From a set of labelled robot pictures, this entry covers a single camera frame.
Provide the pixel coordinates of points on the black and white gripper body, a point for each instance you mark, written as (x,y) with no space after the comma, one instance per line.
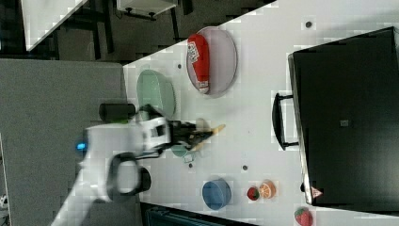
(160,134)

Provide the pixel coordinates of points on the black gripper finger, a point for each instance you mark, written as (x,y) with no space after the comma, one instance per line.
(197,126)
(196,139)

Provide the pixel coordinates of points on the peeled toy banana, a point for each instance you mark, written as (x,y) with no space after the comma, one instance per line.
(214,130)

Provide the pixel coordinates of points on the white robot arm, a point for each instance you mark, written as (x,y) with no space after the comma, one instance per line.
(110,171)

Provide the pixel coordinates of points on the green perforated colander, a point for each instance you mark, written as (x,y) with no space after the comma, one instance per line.
(153,88)

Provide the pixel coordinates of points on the blue bowl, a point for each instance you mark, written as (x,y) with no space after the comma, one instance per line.
(216,194)

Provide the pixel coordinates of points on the red ketchup bottle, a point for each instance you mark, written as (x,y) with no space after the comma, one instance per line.
(199,57)

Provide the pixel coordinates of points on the pink oval plate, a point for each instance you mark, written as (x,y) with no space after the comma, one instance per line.
(223,61)

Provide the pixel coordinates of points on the small red strawberry toy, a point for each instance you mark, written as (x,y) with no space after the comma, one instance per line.
(253,193)

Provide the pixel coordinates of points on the orange slice toy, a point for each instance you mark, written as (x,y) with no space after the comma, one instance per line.
(267,189)

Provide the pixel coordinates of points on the grey partition panel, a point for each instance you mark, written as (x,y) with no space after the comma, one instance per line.
(45,107)

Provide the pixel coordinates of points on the large red strawberry toy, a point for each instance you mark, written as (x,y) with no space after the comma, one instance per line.
(303,217)

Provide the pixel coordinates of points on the black toaster oven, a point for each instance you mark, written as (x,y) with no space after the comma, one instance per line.
(345,95)

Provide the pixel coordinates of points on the white side table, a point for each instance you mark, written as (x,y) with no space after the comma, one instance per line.
(42,17)

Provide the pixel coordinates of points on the black cylinder post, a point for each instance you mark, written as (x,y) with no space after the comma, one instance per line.
(116,112)

